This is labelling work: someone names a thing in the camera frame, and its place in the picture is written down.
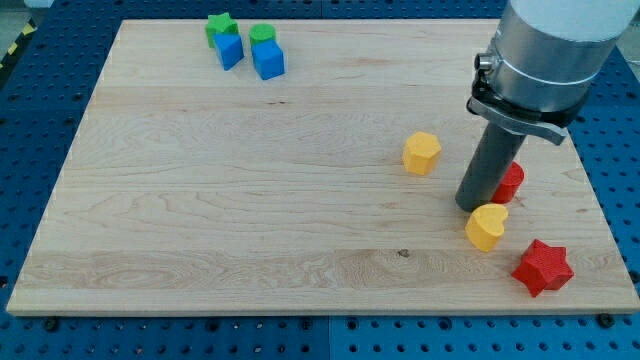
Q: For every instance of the red cylinder block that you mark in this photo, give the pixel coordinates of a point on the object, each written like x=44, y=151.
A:
x=509, y=184

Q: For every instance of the black bolt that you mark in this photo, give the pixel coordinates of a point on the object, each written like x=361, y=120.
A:
x=51, y=324
x=605, y=320

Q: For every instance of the green star block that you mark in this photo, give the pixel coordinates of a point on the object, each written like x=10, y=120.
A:
x=221, y=23

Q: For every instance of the blue cube block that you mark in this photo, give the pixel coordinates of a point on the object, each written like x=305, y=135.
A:
x=268, y=59

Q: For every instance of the yellow heart block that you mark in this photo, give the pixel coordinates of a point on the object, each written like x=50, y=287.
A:
x=485, y=226

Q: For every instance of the yellow hexagon block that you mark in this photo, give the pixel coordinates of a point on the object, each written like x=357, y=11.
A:
x=421, y=153

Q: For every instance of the blue triangle block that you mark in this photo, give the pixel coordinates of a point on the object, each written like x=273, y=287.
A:
x=229, y=49

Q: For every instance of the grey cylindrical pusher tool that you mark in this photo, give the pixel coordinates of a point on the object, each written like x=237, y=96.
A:
x=492, y=158

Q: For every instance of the wooden board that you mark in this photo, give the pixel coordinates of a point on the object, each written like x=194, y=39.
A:
x=194, y=191

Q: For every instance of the green cylinder block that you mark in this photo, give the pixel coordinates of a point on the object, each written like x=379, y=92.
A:
x=262, y=32

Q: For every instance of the black bolt right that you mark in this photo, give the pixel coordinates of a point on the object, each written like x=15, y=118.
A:
x=605, y=320

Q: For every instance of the black bolt left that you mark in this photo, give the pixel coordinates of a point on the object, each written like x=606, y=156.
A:
x=51, y=324

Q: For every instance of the red star block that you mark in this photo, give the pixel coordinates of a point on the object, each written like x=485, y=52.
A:
x=543, y=267

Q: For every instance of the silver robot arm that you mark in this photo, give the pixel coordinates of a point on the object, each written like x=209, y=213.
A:
x=537, y=71

